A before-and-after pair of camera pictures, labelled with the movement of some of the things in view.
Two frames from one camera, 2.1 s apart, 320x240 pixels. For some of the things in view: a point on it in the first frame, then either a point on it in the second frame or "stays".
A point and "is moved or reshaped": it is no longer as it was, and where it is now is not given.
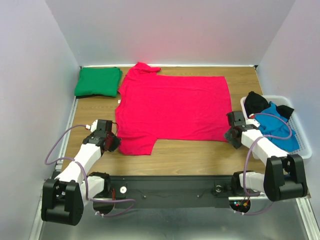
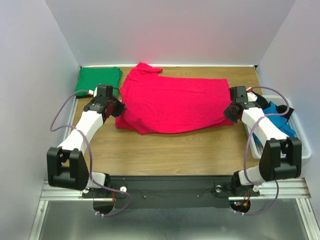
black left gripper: x=116 y=143 -> x=121 y=108
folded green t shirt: x=98 y=81 stays
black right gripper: x=230 y=137 -> x=230 y=113
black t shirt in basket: x=254 y=103 stays
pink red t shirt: x=151 y=107 is moved or reshaped
